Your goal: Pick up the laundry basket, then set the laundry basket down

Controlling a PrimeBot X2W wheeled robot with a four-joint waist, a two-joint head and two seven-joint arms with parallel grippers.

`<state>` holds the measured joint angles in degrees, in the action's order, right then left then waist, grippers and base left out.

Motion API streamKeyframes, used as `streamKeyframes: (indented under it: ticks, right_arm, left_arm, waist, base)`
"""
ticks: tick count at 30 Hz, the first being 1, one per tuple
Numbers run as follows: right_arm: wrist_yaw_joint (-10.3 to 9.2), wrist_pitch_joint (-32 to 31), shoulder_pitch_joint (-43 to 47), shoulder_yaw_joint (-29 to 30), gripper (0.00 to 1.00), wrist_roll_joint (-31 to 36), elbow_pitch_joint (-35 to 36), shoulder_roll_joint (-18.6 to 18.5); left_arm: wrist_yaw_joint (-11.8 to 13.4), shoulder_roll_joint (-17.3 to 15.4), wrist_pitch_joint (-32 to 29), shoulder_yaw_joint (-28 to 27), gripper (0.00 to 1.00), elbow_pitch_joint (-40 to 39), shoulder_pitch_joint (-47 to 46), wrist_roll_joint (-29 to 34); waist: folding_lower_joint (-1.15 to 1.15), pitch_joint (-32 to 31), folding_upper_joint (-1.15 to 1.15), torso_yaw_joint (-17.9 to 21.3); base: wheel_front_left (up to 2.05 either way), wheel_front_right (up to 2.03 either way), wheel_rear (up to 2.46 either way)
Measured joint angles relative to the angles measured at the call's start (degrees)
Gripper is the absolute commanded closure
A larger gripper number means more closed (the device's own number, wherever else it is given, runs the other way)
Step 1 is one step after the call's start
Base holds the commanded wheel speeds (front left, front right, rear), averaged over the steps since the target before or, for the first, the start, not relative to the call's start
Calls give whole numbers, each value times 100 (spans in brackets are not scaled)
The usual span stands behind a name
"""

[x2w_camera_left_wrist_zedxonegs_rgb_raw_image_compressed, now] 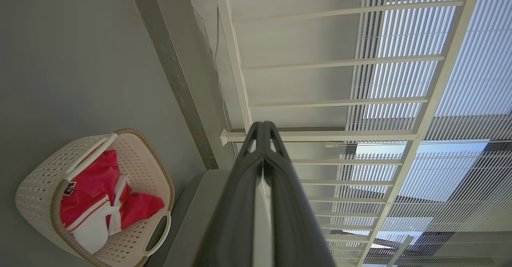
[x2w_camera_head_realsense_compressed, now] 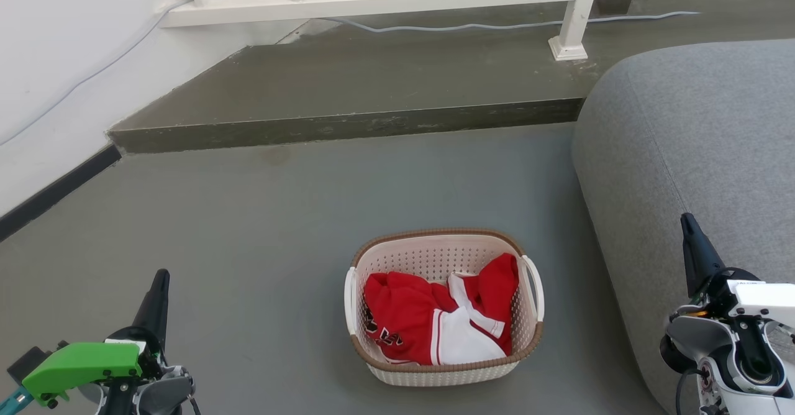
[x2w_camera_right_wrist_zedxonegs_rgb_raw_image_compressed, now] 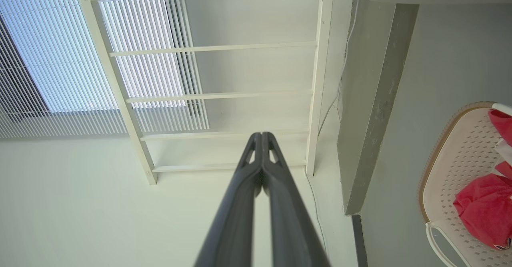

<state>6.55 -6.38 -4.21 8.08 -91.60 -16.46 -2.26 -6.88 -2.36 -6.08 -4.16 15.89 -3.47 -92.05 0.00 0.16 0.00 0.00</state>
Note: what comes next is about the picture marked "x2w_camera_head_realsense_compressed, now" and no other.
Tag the black baseboard strip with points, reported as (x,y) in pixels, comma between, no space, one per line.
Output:
(56,190)

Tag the grey fabric sofa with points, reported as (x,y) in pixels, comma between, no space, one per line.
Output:
(683,141)

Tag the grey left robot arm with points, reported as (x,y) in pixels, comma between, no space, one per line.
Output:
(164,393)

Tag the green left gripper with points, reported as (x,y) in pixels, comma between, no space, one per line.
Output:
(81,365)

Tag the red and white jersey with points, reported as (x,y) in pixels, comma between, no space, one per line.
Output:
(404,315)

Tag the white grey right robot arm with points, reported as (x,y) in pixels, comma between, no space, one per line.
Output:
(695,340)

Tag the white plastic laundry basket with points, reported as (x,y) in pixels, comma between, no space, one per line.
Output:
(447,374)

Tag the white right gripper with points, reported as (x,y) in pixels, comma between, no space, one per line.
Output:
(764,303)

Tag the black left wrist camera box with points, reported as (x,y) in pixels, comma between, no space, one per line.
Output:
(26,364)

